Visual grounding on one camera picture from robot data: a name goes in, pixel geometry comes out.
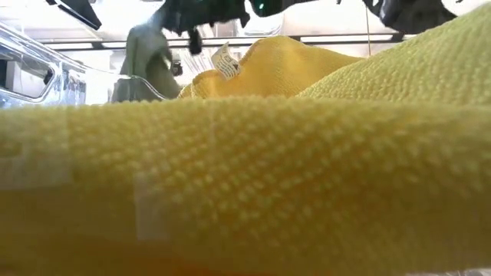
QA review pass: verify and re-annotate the clear plastic basket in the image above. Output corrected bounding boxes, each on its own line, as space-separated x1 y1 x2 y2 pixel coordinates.
0 22 168 109

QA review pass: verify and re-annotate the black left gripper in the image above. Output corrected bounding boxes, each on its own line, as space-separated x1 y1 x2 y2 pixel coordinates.
157 0 251 55

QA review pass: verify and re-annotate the yellow microfiber towel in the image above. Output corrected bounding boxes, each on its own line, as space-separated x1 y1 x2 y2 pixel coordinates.
0 95 491 276
178 35 364 100

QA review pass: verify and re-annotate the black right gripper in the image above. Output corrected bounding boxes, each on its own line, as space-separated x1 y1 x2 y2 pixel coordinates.
249 0 319 18

